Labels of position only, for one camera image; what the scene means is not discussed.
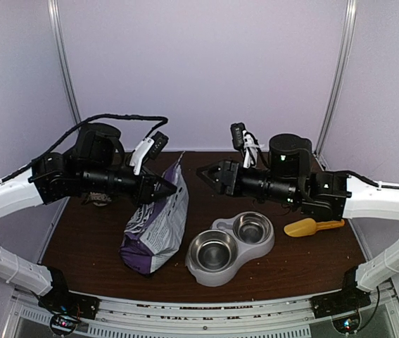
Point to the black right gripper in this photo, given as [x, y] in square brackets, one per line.
[225, 167]

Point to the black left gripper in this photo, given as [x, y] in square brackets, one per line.
[146, 193]

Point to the purple pet food bag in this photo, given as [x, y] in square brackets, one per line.
[155, 232]

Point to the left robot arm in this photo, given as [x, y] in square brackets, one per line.
[96, 163]

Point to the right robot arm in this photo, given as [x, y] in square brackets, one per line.
[324, 196]

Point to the steel bowl far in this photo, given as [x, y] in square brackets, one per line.
[252, 228]

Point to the steel bowl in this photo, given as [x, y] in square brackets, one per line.
[213, 251]
[252, 228]

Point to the patterned mug orange inside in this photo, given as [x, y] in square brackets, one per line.
[97, 199]

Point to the steel bowl near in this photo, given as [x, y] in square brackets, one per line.
[213, 251]

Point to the grey double bowl feeder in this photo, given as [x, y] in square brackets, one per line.
[246, 253]

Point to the yellow plastic scoop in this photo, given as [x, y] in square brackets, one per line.
[308, 227]

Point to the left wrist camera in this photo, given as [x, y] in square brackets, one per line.
[160, 140]

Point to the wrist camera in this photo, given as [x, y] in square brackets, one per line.
[237, 136]
[160, 140]

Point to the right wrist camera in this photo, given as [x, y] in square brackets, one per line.
[237, 136]

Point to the right aluminium frame post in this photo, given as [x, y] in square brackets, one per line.
[347, 35]

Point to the aluminium frame post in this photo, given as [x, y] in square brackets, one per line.
[56, 26]
[347, 35]

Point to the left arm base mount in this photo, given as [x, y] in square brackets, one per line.
[69, 314]

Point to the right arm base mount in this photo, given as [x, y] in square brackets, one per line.
[343, 308]

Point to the left aluminium frame post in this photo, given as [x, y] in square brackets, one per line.
[56, 26]

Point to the front aluminium rail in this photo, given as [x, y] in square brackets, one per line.
[287, 317]

